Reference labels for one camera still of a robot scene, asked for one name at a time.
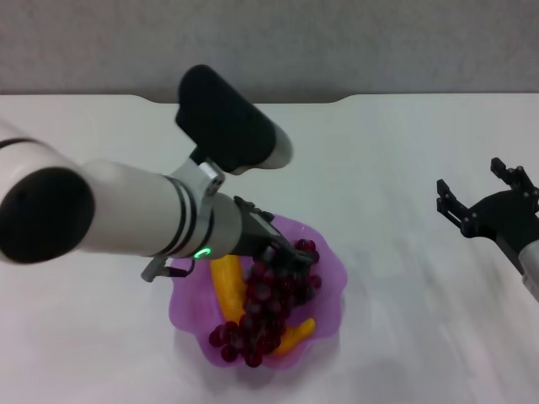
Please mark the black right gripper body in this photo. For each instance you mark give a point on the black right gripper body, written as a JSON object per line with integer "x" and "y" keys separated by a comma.
{"x": 501, "y": 219}

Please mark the purple scalloped plastic bowl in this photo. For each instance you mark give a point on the purple scalloped plastic bowl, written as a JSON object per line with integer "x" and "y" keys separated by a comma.
{"x": 324, "y": 286}

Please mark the yellow banana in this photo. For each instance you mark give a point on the yellow banana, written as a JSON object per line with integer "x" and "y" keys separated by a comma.
{"x": 227, "y": 286}

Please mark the red grape bunch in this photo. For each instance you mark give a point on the red grape bunch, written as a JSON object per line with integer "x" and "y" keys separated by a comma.
{"x": 261, "y": 311}

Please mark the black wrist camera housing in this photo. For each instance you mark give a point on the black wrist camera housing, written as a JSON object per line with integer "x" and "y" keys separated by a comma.
{"x": 227, "y": 122}

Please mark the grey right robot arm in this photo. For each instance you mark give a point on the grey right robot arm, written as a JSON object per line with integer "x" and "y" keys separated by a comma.
{"x": 530, "y": 265}

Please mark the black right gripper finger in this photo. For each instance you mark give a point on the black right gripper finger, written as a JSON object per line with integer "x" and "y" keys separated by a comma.
{"x": 516, "y": 177}
{"x": 452, "y": 204}

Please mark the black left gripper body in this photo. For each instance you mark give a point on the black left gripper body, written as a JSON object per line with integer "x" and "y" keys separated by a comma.
{"x": 257, "y": 233}

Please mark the silver camera mount clamp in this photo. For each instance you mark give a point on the silver camera mount clamp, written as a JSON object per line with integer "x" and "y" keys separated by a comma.
{"x": 202, "y": 177}

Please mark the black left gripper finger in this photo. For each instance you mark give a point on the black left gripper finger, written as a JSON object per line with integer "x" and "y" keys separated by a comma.
{"x": 301, "y": 254}
{"x": 275, "y": 261}

